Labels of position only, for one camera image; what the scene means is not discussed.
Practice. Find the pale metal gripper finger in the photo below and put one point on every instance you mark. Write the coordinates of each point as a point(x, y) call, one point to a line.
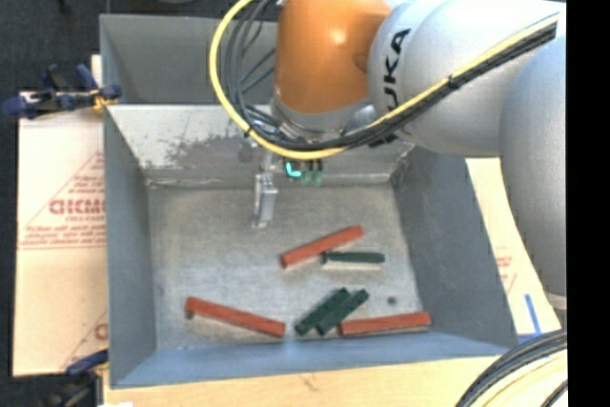
point(259, 205)
point(271, 204)

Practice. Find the grey metal bin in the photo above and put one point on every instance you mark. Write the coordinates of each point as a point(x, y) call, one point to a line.
point(200, 229)

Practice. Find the red-brown flat block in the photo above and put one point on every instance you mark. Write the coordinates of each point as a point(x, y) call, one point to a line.
point(386, 324)
point(324, 246)
point(233, 317)

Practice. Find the dark green flat block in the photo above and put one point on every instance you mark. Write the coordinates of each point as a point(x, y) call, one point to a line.
point(350, 306)
point(355, 257)
point(320, 312)

